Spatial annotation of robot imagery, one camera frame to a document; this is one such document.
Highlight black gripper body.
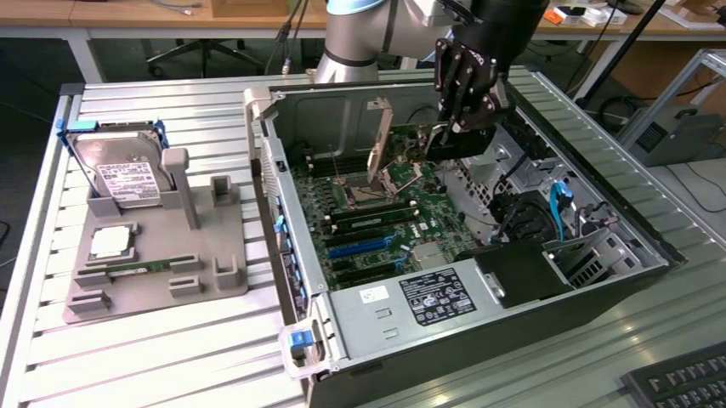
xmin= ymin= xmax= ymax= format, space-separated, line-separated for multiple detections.
xmin=451 ymin=0 xmax=551 ymax=72

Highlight graphics card with metal bracket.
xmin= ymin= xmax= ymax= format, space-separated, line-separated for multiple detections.
xmin=365 ymin=96 xmax=499 ymax=197

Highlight long wooden desk with items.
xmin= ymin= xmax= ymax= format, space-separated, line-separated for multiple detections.
xmin=526 ymin=0 xmax=726 ymax=101

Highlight silver metal disk bay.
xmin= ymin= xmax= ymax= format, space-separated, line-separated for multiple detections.
xmin=444 ymin=116 xmax=568 ymax=246

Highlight white small boxes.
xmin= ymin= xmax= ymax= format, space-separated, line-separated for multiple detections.
xmin=583 ymin=8 xmax=628 ymax=28

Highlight black stand pole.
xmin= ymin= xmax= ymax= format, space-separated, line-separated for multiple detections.
xmin=571 ymin=0 xmax=668 ymax=103

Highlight open socket cover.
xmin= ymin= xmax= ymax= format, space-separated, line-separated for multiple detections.
xmin=380 ymin=159 xmax=427 ymax=195

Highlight green motherboard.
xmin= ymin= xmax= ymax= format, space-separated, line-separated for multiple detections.
xmin=291 ymin=146 xmax=478 ymax=290

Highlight CPU socket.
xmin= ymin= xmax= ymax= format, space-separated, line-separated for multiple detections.
xmin=336 ymin=172 xmax=392 ymax=212

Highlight white paper sheet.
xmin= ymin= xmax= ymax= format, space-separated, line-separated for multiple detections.
xmin=656 ymin=6 xmax=726 ymax=31

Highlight black installed RAM stick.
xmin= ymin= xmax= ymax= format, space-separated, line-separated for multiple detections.
xmin=328 ymin=201 xmax=420 ymax=233

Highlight grey computer box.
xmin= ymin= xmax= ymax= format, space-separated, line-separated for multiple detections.
xmin=628 ymin=108 xmax=726 ymax=167

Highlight silver chipset heat sink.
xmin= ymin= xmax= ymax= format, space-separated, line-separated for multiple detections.
xmin=412 ymin=244 xmax=452 ymax=264

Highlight black plastic fan shroud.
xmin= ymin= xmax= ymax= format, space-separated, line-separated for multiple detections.
xmin=452 ymin=242 xmax=575 ymax=309

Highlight blue expansion slot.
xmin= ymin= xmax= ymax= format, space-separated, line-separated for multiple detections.
xmin=327 ymin=236 xmax=393 ymax=259

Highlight black office chair base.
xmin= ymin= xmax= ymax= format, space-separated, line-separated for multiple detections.
xmin=145 ymin=37 xmax=265 ymax=78

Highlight open black PC case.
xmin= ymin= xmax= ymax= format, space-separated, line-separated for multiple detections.
xmin=243 ymin=75 xmax=688 ymax=408

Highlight grey power supply unit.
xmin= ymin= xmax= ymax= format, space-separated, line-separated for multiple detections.
xmin=327 ymin=258 xmax=506 ymax=360

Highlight grey parts rack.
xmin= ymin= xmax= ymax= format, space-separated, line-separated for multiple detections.
xmin=60 ymin=148 xmax=249 ymax=325

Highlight black keyboard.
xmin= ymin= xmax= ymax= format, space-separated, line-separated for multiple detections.
xmin=620 ymin=352 xmax=726 ymax=408

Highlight green RAM stick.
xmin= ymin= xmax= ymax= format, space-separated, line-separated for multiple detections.
xmin=107 ymin=262 xmax=171 ymax=275

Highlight silver CPU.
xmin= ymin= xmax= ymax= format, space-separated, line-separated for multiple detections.
xmin=89 ymin=227 xmax=135 ymax=258

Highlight light grey wrist camera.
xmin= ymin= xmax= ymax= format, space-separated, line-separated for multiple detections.
xmin=404 ymin=0 xmax=472 ymax=27

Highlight blue flat wire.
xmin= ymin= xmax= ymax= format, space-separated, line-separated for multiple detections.
xmin=547 ymin=180 xmax=571 ymax=243

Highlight aluminium profile frame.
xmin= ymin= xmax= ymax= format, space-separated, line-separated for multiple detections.
xmin=615 ymin=47 xmax=726 ymax=144

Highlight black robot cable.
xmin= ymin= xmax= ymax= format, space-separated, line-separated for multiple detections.
xmin=265 ymin=0 xmax=311 ymax=77

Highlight grey cable with plug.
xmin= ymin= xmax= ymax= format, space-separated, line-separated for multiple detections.
xmin=149 ymin=0 xmax=203 ymax=18

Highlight hard disk with blue bracket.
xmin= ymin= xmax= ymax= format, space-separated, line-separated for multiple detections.
xmin=57 ymin=120 xmax=175 ymax=209

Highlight wooden desk with white frame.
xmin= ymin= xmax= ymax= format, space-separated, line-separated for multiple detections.
xmin=0 ymin=0 xmax=329 ymax=84

